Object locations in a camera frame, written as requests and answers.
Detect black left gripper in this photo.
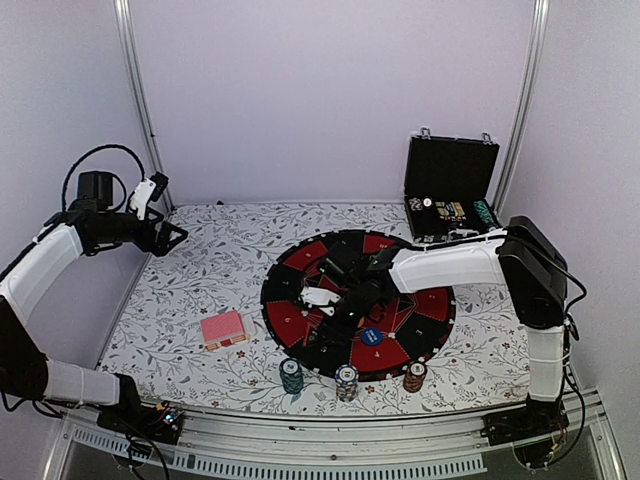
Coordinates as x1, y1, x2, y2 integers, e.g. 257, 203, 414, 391
97, 206, 189, 256

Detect blue small blind button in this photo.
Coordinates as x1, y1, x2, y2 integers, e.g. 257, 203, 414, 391
360, 327, 384, 347

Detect brown 100 poker chip stack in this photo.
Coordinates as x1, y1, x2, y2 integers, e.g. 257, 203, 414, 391
403, 361, 427, 393

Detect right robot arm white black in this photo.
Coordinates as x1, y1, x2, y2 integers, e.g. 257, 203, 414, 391
299, 216, 588, 436

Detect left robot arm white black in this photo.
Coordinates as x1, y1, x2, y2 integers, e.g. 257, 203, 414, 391
1, 171, 188, 434

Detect round red black poker mat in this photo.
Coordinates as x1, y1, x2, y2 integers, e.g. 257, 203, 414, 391
260, 229, 456, 382

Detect green poker chip stack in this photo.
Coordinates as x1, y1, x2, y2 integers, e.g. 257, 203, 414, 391
279, 358, 304, 395

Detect red playing card deck box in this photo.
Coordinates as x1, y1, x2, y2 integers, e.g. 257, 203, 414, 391
200, 310, 251, 351

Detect black poker chip case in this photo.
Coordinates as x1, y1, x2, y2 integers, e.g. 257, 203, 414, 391
404, 127, 501, 243

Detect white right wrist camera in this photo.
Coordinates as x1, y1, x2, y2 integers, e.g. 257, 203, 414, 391
299, 286, 341, 316

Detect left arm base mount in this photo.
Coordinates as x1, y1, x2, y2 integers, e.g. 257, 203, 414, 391
97, 399, 184, 445

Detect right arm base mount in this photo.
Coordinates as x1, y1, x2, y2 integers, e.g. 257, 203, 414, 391
480, 399, 569, 470

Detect left aluminium frame post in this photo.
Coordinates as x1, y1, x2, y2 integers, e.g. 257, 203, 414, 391
113, 0, 176, 214

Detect aluminium frame post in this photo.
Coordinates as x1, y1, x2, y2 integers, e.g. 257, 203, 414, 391
113, 0, 176, 214
493, 0, 551, 215

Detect right aluminium frame post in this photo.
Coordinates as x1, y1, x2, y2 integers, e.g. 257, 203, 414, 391
493, 0, 551, 215

